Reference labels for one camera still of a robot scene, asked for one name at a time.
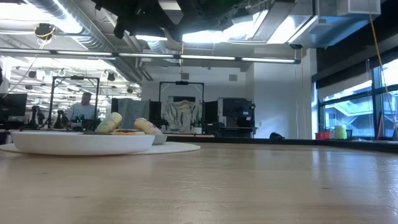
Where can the large pink donut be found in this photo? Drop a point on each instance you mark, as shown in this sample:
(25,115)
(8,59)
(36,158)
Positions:
(146,126)

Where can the small orange donut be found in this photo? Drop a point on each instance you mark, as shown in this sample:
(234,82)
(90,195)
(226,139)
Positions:
(127,132)

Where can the large green donut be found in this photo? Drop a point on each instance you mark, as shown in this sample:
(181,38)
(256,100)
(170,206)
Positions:
(109,123)

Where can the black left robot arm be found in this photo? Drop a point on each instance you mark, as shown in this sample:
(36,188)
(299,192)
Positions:
(140,12)

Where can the black background robot arm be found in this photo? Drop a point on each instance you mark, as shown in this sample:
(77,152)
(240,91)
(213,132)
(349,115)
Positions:
(61,119)
(36,116)

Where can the beige draped cloth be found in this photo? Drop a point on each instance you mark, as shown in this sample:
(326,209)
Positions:
(182,115)

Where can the black cabinet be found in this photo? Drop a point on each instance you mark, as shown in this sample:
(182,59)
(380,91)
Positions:
(236,113)

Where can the white bowl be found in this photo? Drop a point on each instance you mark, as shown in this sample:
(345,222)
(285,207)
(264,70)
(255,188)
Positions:
(160,139)

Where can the grey draped cloth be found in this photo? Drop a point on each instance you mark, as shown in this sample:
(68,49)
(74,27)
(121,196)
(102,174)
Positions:
(132,110)

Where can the long ceiling light strip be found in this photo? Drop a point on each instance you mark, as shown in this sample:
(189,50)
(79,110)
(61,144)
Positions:
(149,56)

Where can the black dome object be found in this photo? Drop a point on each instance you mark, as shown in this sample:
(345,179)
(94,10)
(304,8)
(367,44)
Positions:
(276,136)

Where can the person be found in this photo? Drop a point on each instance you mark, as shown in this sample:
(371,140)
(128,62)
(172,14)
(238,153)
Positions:
(81,110)

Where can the white plate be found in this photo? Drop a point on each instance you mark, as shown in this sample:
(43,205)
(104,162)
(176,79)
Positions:
(81,143)

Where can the red container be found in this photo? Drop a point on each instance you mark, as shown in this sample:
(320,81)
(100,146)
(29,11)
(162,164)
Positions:
(322,136)

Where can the yellow green container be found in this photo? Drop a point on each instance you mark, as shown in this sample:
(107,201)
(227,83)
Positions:
(340,132)

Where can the black monitor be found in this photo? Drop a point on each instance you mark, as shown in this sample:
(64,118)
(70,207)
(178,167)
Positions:
(12,105)

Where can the black frame stand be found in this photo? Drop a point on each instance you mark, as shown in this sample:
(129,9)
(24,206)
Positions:
(182,82)
(74,77)

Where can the black aluminium table frame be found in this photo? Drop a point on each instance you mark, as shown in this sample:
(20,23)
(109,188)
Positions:
(311,143)

